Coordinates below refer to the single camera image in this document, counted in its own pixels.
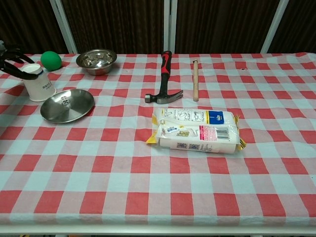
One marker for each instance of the small white die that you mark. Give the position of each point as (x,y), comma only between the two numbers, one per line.
(65,101)

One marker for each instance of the flat stainless steel plate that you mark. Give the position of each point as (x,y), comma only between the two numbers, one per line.
(74,108)

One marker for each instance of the grey metal partition post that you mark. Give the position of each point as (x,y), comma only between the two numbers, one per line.
(65,27)
(170,27)
(274,27)

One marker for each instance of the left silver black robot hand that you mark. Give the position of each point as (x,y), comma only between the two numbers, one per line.
(10,55)

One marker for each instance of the white food package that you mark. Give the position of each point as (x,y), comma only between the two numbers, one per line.
(197,133)

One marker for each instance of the red white checked tablecloth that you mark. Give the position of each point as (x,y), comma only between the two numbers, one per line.
(148,177)

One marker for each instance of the white paper cup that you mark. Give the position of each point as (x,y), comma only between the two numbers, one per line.
(40,87)

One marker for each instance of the red black claw hammer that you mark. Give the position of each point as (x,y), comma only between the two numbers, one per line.
(163,84)

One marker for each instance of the dark brown curtain panel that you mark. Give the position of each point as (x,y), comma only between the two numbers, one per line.
(298,24)
(32,24)
(116,24)
(222,24)

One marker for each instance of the green ball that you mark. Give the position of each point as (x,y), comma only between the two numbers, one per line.
(50,61)

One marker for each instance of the wooden stick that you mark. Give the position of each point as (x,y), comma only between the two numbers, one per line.
(195,81)

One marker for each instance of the stainless steel bowl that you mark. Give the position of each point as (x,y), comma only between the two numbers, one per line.
(96,61)

